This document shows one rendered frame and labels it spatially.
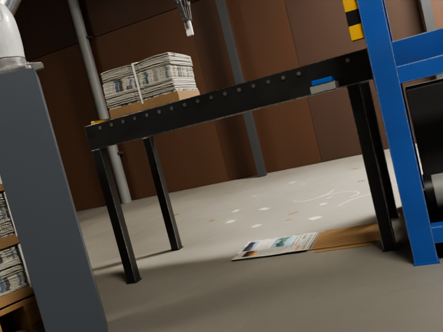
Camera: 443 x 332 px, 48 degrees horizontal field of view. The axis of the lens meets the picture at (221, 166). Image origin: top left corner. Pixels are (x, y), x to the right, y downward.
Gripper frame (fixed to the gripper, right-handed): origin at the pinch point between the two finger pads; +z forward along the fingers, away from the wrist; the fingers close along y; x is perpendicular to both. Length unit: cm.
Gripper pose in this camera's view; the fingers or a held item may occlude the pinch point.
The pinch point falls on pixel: (188, 28)
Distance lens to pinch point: 244.2
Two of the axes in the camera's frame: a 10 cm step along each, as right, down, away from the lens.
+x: 9.1, -1.9, -3.8
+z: 2.4, 9.7, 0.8
